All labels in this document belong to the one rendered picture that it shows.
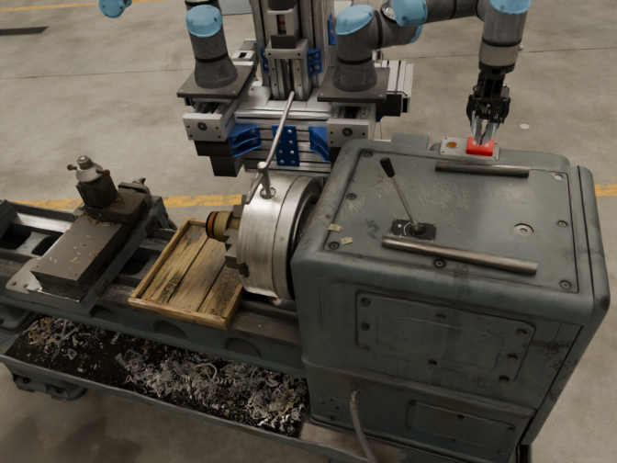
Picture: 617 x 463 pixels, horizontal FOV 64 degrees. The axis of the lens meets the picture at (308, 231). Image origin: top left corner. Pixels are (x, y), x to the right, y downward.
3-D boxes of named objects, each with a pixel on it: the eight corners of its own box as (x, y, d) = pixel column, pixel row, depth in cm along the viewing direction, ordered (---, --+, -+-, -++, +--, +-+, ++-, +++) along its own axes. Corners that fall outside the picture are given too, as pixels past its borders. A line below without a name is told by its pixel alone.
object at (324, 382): (493, 409, 200) (549, 265, 140) (487, 537, 168) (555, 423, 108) (350, 374, 216) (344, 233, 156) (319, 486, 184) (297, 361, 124)
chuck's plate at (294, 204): (329, 232, 146) (319, 152, 122) (297, 324, 127) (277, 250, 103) (318, 231, 147) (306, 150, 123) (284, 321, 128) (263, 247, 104)
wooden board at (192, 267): (273, 239, 157) (272, 230, 154) (227, 331, 132) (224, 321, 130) (189, 224, 165) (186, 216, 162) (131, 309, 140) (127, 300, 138)
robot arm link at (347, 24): (331, 48, 163) (330, 5, 154) (371, 41, 164) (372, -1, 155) (341, 63, 154) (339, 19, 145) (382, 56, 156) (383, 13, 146)
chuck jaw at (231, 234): (267, 232, 123) (249, 262, 114) (269, 248, 126) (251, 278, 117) (228, 226, 126) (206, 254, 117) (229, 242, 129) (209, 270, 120)
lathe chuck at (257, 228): (318, 231, 147) (306, 150, 123) (284, 321, 128) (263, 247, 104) (289, 226, 149) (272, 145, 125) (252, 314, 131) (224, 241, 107)
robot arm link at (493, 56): (482, 31, 101) (524, 33, 99) (478, 52, 104) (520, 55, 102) (479, 46, 96) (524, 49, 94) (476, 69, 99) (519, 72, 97)
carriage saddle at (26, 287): (168, 208, 171) (163, 196, 167) (88, 315, 140) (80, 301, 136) (96, 197, 179) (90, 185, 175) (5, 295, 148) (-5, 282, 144)
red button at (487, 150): (492, 145, 119) (494, 138, 118) (491, 159, 115) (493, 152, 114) (466, 142, 121) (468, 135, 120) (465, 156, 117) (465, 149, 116)
